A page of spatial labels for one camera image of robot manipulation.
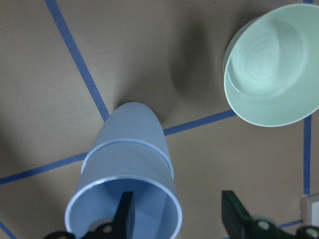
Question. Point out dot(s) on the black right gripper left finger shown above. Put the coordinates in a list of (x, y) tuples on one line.
[(120, 226)]

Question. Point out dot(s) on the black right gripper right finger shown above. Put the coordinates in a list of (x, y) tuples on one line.
[(239, 224)]

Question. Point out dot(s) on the mint green bowl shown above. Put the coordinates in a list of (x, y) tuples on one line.
[(271, 67)]

